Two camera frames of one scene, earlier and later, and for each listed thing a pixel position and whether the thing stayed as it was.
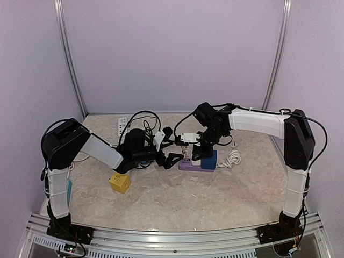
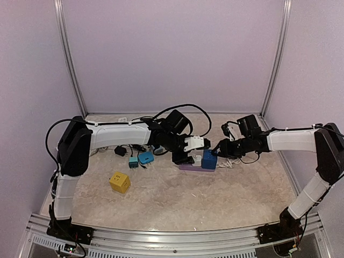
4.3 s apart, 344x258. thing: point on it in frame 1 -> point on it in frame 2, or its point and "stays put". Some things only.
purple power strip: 187,165 stays put
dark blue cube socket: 209,163 stays put
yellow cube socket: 120,183 stays put
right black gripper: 207,152 -> 225,149
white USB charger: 198,162 stays put
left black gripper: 167,163 -> 184,159
